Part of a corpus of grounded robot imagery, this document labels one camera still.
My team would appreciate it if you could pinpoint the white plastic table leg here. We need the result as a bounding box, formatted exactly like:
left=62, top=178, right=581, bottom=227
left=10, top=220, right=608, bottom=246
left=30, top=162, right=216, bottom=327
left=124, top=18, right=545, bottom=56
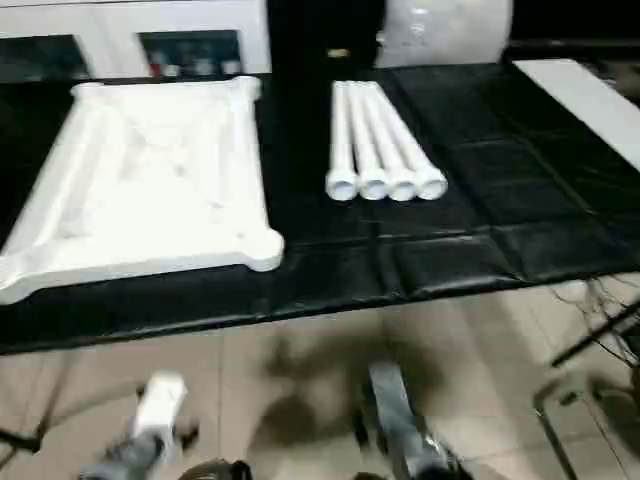
left=357, top=82, right=420, bottom=203
left=344, top=82, right=390, bottom=202
left=369, top=82, right=449, bottom=200
left=324, top=81, right=360, bottom=201

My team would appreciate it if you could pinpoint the white plastic table top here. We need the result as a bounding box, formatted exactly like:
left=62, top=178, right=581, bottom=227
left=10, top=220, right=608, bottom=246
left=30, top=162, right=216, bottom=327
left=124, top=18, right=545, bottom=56
left=0, top=74, right=286, bottom=306

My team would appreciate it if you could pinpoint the black work mat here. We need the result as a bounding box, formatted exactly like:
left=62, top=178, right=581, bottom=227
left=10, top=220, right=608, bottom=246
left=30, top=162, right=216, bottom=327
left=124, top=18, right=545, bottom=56
left=0, top=62, right=640, bottom=356

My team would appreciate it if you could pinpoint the black furniture with yellow label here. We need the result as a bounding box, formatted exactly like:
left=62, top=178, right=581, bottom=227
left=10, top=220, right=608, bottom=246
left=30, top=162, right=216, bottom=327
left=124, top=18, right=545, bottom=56
left=267, top=0, right=389, bottom=71

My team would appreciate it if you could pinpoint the dark left robot foot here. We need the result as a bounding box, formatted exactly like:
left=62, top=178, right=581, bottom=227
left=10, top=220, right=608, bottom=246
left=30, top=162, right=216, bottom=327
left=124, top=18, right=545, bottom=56
left=182, top=458, right=251, bottom=480

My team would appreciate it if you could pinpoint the black metal stand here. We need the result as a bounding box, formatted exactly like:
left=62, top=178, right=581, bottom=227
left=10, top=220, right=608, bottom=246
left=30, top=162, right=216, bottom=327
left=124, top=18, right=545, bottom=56
left=532, top=294, right=640, bottom=480

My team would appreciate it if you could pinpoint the white flat board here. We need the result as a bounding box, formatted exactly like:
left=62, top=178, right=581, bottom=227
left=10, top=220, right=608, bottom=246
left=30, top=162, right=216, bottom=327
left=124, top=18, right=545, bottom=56
left=514, top=58, right=640, bottom=169

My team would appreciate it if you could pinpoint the white glass-door cabinet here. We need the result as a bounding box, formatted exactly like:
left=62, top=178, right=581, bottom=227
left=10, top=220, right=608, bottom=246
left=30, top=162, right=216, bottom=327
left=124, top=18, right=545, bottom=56
left=0, top=0, right=271, bottom=84

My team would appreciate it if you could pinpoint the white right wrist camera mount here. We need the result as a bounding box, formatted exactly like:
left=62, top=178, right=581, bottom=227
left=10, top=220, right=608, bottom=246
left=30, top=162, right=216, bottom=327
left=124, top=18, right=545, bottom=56
left=368, top=362, right=426, bottom=451

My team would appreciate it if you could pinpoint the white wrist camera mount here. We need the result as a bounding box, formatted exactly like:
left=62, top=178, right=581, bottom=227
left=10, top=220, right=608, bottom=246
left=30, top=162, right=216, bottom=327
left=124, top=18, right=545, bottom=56
left=368, top=362, right=426, bottom=451
left=132, top=370, right=189, bottom=441

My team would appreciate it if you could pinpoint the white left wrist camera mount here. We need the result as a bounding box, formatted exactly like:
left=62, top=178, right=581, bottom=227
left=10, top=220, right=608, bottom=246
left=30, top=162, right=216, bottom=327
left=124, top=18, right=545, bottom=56
left=132, top=370, right=189, bottom=441

